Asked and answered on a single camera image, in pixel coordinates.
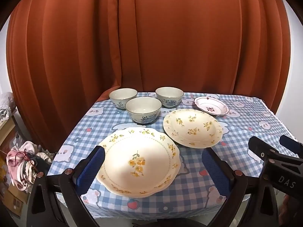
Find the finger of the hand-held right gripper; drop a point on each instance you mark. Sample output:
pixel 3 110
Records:
pixel 262 147
pixel 290 144

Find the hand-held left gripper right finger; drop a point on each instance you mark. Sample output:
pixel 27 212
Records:
pixel 216 170

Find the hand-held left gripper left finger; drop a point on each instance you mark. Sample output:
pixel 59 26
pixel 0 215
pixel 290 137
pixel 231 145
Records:
pixel 91 168

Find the scalloped yellow floral plate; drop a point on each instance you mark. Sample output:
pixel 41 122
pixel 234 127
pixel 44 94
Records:
pixel 138 162

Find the blue patterned white bowl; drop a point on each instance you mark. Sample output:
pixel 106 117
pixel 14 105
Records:
pixel 143 110
pixel 169 95
pixel 122 97

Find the blue checked tablecloth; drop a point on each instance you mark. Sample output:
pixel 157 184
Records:
pixel 94 127

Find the round yellow floral plate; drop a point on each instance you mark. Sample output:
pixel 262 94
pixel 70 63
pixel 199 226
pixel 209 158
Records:
pixel 193 127

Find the small pink rimmed plate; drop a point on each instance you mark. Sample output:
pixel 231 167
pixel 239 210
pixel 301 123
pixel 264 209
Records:
pixel 210 106

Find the pink clothes pile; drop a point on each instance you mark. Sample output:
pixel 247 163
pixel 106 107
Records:
pixel 17 167

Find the cardboard box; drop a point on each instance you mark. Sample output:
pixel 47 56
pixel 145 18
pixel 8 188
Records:
pixel 13 199

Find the grey white cloth bundle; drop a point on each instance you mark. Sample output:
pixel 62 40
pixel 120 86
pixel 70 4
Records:
pixel 6 105

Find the orange curtain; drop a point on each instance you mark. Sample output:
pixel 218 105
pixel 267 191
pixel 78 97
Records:
pixel 151 35

